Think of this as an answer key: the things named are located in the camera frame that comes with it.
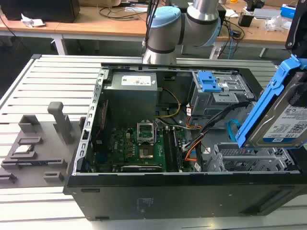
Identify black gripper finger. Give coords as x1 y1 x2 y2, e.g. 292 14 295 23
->
289 71 307 108

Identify hard disk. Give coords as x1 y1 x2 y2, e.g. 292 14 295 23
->
235 54 307 149

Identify metal disk bay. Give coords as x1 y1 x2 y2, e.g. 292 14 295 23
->
205 142 296 172

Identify blue cardboard box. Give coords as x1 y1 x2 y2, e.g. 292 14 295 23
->
280 3 298 19

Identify clear plastic bag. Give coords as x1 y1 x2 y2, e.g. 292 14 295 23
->
264 14 293 31

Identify flat silver device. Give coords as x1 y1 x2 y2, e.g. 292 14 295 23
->
253 8 282 20

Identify small black box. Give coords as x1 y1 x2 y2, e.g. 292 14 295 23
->
237 13 255 27

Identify metal drive cage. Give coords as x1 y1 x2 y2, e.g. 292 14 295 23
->
191 70 255 117

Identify blue drive carrier latch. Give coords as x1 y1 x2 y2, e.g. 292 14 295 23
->
197 71 222 93

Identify black RAM slots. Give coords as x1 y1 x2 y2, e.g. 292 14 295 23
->
164 126 183 172

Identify CPU socket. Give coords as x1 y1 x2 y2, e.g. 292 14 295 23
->
138 144 155 161

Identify black open PC case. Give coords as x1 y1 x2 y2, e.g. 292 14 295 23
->
62 62 307 221

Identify grey power supply unit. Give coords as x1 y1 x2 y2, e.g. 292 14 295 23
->
102 71 159 109

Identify black graphics card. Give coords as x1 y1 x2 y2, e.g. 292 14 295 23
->
120 164 164 173

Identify green motherboard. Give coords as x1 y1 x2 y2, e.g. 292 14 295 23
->
91 119 192 173

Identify wooden desk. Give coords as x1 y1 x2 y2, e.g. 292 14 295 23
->
0 4 296 58

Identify large black box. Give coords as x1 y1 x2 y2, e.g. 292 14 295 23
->
0 0 81 23

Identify grey parts rack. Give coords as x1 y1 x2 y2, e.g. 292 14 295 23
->
0 101 87 190

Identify crumpled white paper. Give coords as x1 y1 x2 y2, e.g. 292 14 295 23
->
20 12 47 27

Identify dark RAM stick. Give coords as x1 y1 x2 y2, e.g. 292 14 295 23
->
1 160 67 169

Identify silver CPU chip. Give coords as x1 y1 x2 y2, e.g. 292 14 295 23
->
14 144 34 154

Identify blue disk data wire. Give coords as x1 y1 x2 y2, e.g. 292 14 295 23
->
226 119 241 142

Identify black disk power wire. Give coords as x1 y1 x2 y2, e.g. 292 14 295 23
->
183 101 253 154

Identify orange wire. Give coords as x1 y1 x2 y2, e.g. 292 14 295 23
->
185 138 202 161

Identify yellow wire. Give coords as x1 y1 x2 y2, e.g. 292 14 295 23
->
154 88 182 118

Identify metal socket cover frame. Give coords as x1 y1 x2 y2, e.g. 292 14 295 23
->
136 121 157 145

